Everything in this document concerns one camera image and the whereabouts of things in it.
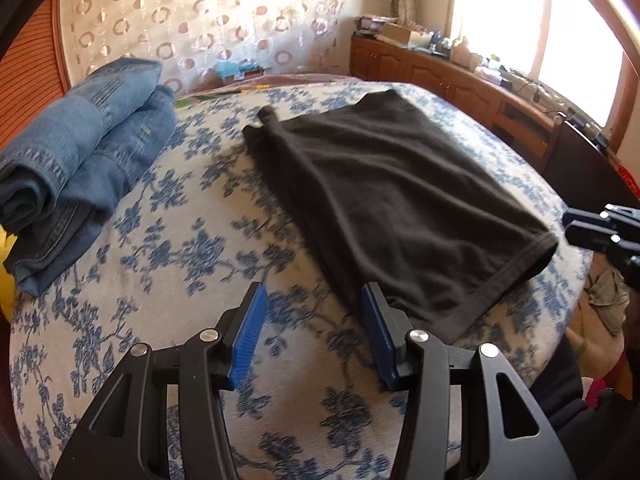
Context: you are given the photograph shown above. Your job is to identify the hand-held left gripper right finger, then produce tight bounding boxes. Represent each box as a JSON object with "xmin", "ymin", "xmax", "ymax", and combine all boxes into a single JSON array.
[{"xmin": 360, "ymin": 282, "xmax": 577, "ymax": 480}]

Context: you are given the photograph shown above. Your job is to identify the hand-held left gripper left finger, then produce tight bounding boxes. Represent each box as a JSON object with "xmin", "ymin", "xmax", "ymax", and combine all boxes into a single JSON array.
[{"xmin": 52, "ymin": 282, "xmax": 269, "ymax": 480}]

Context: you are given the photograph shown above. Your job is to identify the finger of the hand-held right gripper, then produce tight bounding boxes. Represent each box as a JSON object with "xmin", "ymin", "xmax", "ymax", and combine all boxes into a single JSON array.
[
  {"xmin": 561, "ymin": 210, "xmax": 610, "ymax": 229},
  {"xmin": 567, "ymin": 221, "xmax": 622, "ymax": 252}
]

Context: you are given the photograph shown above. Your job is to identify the black sweater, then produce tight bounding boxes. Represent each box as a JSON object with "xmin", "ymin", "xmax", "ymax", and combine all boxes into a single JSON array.
[{"xmin": 242, "ymin": 88, "xmax": 559, "ymax": 347}]

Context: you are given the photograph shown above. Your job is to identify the dark wooden chair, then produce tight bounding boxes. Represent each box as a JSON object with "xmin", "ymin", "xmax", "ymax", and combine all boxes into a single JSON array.
[{"xmin": 541, "ymin": 114, "xmax": 640, "ymax": 222}]

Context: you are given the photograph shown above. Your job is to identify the beige cloth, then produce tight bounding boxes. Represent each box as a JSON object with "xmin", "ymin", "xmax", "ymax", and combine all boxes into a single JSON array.
[{"xmin": 586, "ymin": 264, "xmax": 632, "ymax": 337}]

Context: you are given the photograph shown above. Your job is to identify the blue floral bed sheet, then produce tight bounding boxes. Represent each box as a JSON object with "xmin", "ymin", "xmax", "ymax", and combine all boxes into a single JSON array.
[{"xmin": 9, "ymin": 79, "xmax": 596, "ymax": 480}]

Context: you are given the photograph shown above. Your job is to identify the person's dark clothing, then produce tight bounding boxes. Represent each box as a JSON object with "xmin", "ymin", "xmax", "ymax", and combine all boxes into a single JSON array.
[{"xmin": 529, "ymin": 337, "xmax": 640, "ymax": 480}]

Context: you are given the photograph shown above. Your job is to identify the wooden sideboard cabinet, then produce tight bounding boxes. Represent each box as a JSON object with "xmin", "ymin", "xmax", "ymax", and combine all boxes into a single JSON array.
[{"xmin": 349, "ymin": 34, "xmax": 568, "ymax": 162}]

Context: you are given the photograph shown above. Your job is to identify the window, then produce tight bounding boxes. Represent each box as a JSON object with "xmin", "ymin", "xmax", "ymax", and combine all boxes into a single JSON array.
[{"xmin": 447, "ymin": 0, "xmax": 632, "ymax": 133}]

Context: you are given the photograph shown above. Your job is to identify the dark blue folded jeans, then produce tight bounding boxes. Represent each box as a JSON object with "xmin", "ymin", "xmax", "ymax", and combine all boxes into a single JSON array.
[{"xmin": 4, "ymin": 110, "xmax": 177, "ymax": 297}]

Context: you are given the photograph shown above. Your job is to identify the yellow cloth item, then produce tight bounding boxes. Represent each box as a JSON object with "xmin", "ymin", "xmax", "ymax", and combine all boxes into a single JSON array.
[{"xmin": 0, "ymin": 224, "xmax": 17, "ymax": 322}]

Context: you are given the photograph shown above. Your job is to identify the open cardboard box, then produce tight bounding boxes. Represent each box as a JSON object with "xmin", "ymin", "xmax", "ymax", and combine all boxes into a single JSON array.
[{"xmin": 379, "ymin": 22, "xmax": 432, "ymax": 49}]

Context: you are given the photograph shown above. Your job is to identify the cardboard box with blue items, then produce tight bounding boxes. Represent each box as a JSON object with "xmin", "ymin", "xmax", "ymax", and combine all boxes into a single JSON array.
[{"xmin": 214, "ymin": 57, "xmax": 267, "ymax": 84}]

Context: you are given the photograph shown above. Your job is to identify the light blue folded jeans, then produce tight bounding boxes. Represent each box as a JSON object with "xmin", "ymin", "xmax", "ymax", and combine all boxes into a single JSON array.
[{"xmin": 0, "ymin": 57, "xmax": 177, "ymax": 235}]

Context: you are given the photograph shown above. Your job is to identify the circle patterned curtain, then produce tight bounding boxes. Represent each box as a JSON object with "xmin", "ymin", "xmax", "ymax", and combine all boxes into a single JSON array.
[{"xmin": 54, "ymin": 0, "xmax": 352, "ymax": 97}]

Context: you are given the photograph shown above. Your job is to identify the wooden slatted wardrobe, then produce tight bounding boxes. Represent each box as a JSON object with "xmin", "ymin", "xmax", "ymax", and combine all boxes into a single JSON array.
[{"xmin": 0, "ymin": 0, "xmax": 69, "ymax": 113}]

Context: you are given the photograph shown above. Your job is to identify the tangle of cables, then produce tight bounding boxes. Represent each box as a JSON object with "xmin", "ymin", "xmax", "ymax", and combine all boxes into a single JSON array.
[{"xmin": 499, "ymin": 66, "xmax": 567, "ymax": 112}]

